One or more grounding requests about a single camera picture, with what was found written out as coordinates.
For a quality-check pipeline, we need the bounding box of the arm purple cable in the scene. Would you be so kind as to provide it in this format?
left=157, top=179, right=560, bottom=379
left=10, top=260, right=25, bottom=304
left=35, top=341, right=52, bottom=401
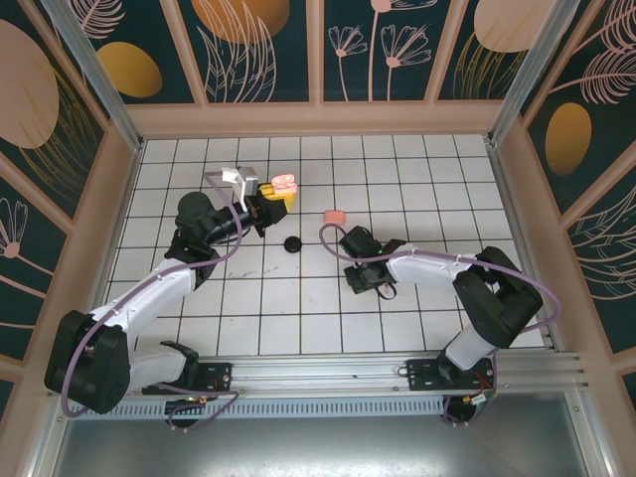
left=318, top=223, right=562, bottom=428
left=59, top=171, right=244, bottom=433

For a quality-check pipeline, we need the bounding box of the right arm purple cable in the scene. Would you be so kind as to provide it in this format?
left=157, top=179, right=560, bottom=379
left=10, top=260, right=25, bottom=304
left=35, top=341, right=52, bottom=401
left=318, top=223, right=562, bottom=428

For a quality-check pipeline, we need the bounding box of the round pink charging case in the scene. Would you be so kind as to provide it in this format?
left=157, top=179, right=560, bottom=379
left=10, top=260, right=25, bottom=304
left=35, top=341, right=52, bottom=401
left=270, top=172, right=299, bottom=196

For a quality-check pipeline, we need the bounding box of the slotted grey cable duct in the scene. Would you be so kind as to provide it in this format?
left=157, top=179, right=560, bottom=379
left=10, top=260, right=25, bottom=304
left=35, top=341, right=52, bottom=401
left=103, top=398, right=447, bottom=419

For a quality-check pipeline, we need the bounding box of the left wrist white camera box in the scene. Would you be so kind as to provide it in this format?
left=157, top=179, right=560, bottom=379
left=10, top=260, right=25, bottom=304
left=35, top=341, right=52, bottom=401
left=221, top=166, right=260, bottom=203

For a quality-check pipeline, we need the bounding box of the aluminium mounting rail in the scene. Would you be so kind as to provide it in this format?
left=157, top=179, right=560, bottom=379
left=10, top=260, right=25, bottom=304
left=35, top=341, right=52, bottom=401
left=47, top=351, right=590, bottom=398

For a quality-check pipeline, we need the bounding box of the aluminium side rail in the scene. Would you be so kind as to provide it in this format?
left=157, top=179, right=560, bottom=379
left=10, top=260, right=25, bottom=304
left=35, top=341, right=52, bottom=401
left=489, top=141, right=565, bottom=352

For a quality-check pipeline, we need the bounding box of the aluminium frame post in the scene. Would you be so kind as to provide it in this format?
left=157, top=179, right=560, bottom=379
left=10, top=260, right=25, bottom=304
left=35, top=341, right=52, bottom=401
left=42, top=0, right=146, bottom=153
left=485, top=0, right=592, bottom=146

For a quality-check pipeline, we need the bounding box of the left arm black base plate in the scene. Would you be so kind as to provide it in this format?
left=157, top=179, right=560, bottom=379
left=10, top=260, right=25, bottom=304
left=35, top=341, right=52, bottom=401
left=143, top=362, right=235, bottom=397

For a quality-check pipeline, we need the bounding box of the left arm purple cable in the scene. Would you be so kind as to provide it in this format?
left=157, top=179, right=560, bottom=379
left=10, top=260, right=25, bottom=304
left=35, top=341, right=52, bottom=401
left=59, top=171, right=244, bottom=433

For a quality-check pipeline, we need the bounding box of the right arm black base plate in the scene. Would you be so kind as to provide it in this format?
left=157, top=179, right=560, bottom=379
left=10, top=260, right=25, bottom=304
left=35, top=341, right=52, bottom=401
left=405, top=358, right=498, bottom=394

